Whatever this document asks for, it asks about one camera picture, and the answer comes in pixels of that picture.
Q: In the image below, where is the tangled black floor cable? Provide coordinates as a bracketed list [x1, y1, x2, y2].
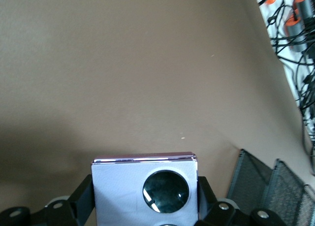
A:
[254, 0, 315, 175]

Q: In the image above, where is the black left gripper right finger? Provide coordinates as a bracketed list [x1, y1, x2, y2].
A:
[194, 176, 286, 226]

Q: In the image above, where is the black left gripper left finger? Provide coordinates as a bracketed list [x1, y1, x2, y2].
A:
[0, 174, 95, 226]

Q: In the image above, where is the lilac white flip phone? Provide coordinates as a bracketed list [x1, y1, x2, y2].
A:
[91, 151, 199, 226]

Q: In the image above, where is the grey plug orange collar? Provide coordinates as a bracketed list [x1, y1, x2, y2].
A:
[294, 0, 315, 24]
[284, 13, 308, 53]

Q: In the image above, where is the black wire mesh basket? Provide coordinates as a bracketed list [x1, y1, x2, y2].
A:
[226, 148, 315, 226]

